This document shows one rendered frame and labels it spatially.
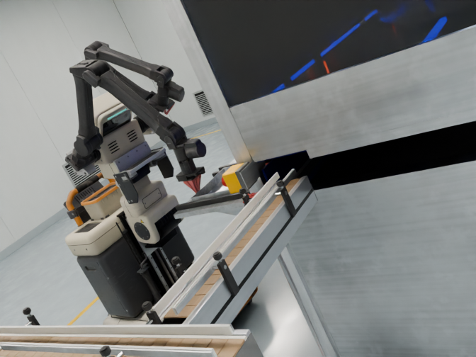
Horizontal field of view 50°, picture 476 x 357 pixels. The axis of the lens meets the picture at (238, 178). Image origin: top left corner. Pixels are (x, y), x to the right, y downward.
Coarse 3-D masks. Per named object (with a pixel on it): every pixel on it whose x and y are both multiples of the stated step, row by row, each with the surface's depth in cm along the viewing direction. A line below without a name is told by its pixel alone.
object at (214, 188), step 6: (228, 168) 214; (216, 174) 211; (210, 180) 207; (216, 180) 210; (204, 186) 203; (210, 186) 206; (216, 186) 207; (222, 186) 203; (198, 192) 199; (204, 192) 202; (210, 192) 203; (216, 192) 189; (222, 192) 187; (228, 192) 186; (192, 198) 196; (198, 198) 194; (204, 198) 193
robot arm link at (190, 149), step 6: (168, 138) 189; (186, 138) 195; (168, 144) 190; (174, 144) 189; (180, 144) 190; (186, 144) 189; (192, 144) 188; (198, 144) 188; (204, 144) 191; (186, 150) 190; (192, 150) 188; (198, 150) 188; (204, 150) 190; (192, 156) 189; (198, 156) 188; (204, 156) 190
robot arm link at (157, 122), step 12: (84, 72) 188; (108, 72) 191; (96, 84) 188; (108, 84) 190; (120, 84) 190; (120, 96) 190; (132, 96) 190; (132, 108) 191; (144, 108) 189; (144, 120) 191; (156, 120) 189; (168, 120) 191; (156, 132) 191; (168, 132) 188; (180, 132) 191
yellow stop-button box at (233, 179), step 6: (246, 162) 163; (234, 168) 163; (240, 168) 160; (222, 174) 162; (228, 174) 161; (234, 174) 160; (240, 174) 159; (228, 180) 162; (234, 180) 161; (240, 180) 160; (228, 186) 163; (234, 186) 162; (240, 186) 161; (234, 192) 163
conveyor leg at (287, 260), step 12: (288, 252) 149; (288, 264) 150; (288, 276) 151; (300, 276) 152; (300, 288) 152; (300, 300) 154; (312, 300) 155; (312, 312) 155; (312, 324) 156; (324, 324) 158; (324, 336) 157; (324, 348) 158
